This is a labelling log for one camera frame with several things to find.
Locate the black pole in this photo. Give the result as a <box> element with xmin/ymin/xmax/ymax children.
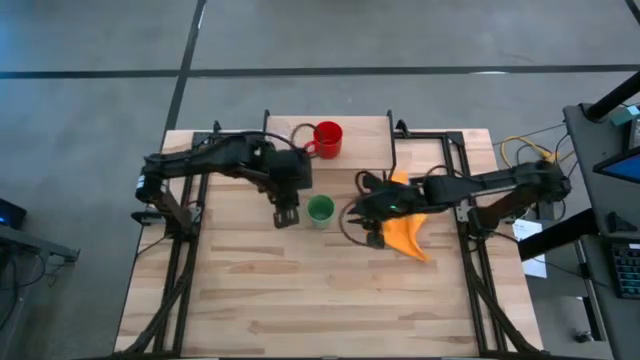
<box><xmin>583</xmin><ymin>71</ymin><xmax>640</xmax><ymax>123</ymax></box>

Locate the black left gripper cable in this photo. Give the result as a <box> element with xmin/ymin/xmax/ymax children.
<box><xmin>290</xmin><ymin>122</ymin><xmax>320</xmax><ymax>152</ymax></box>

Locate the red mug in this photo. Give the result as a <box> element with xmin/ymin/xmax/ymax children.
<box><xmin>303</xmin><ymin>120</ymin><xmax>345</xmax><ymax>161</ymax></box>

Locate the black keyboard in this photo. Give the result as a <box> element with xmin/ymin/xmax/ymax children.
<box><xmin>609</xmin><ymin>241</ymin><xmax>640</xmax><ymax>300</ymax></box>

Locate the wooden shelf with black legs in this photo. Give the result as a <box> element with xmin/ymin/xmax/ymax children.
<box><xmin>258</xmin><ymin>108</ymin><xmax>399</xmax><ymax>184</ymax></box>

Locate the white paper sheet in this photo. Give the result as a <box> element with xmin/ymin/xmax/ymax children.
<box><xmin>512</xmin><ymin>218</ymin><xmax>549</xmax><ymax>279</ymax></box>

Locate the black triangular bracket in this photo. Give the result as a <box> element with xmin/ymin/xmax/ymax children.
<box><xmin>606</xmin><ymin>211</ymin><xmax>640</xmax><ymax>234</ymax></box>

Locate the grey desk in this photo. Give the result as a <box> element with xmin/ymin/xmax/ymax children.
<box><xmin>562</xmin><ymin>102</ymin><xmax>640</xmax><ymax>360</ymax></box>

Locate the black device with blue light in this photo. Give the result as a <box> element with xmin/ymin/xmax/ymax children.
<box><xmin>0</xmin><ymin>198</ymin><xmax>28</xmax><ymax>230</ymax></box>

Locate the grey side stand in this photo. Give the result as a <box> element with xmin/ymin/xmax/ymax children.
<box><xmin>0</xmin><ymin>224</ymin><xmax>81</xmax><ymax>360</ymax></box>

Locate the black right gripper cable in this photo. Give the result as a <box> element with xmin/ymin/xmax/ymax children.
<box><xmin>338</xmin><ymin>195</ymin><xmax>374</xmax><ymax>248</ymax></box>

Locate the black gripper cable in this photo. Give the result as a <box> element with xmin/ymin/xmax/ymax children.
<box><xmin>338</xmin><ymin>195</ymin><xmax>374</xmax><ymax>248</ymax></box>
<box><xmin>290</xmin><ymin>122</ymin><xmax>320</xmax><ymax>152</ymax></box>

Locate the black desk beam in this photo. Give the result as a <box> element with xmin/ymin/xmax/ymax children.
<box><xmin>517</xmin><ymin>207</ymin><xmax>601</xmax><ymax>262</ymax></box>

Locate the teal box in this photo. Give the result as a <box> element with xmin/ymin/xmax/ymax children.
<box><xmin>610</xmin><ymin>103</ymin><xmax>640</xmax><ymax>127</ymax></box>

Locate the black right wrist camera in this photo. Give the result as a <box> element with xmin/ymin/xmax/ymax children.
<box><xmin>366</xmin><ymin>228</ymin><xmax>387</xmax><ymax>250</ymax></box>

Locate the green cup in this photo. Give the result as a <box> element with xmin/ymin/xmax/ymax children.
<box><xmin>306</xmin><ymin>194</ymin><xmax>337</xmax><ymax>230</ymax></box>

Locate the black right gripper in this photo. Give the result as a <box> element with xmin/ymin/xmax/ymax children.
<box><xmin>347</xmin><ymin>179</ymin><xmax>430</xmax><ymax>229</ymax></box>

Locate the yellow cable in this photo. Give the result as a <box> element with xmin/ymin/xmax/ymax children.
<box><xmin>499</xmin><ymin>135</ymin><xmax>562</xmax><ymax>169</ymax></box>

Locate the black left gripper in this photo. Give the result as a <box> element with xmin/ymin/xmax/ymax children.
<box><xmin>259</xmin><ymin>147</ymin><xmax>314</xmax><ymax>230</ymax></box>

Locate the black metal table frame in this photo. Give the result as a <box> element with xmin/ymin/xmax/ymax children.
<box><xmin>115</xmin><ymin>119</ymin><xmax>542</xmax><ymax>359</ymax></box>

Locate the orange cloth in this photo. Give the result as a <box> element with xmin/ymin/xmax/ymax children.
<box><xmin>382</xmin><ymin>169</ymin><xmax>431</xmax><ymax>264</ymax></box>

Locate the tablet with blue screen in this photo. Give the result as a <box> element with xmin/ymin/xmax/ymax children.
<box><xmin>592</xmin><ymin>146</ymin><xmax>640</xmax><ymax>185</ymax></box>

